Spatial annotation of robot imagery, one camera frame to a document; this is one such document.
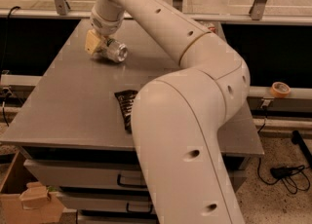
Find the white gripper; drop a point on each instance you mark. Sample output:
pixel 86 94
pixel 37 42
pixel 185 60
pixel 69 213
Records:
pixel 103 26

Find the crushed silver 7up can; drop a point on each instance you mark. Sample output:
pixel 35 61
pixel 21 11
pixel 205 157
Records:
pixel 113 50

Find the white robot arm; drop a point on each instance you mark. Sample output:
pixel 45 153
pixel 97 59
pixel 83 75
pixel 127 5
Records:
pixel 176 117

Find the orange Coca-Cola can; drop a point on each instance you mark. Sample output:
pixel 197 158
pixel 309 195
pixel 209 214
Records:
pixel 210 26

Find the black snack bar wrapper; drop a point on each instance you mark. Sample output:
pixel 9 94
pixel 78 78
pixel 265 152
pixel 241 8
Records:
pixel 126 100

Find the grey drawer cabinet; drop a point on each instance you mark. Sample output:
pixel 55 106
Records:
pixel 73 115

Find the cardboard box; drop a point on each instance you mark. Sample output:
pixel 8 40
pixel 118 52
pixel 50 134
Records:
pixel 25 200

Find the roll of tan tape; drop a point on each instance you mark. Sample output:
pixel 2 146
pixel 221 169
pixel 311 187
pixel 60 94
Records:
pixel 280 89

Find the top drawer with black handle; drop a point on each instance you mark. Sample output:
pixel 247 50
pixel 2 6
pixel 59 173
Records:
pixel 87 174

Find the drawer with black handle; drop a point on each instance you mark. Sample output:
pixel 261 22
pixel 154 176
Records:
pixel 87 174
pixel 122 202

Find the black power adapter with cable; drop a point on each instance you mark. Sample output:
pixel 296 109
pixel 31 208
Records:
pixel 285 176

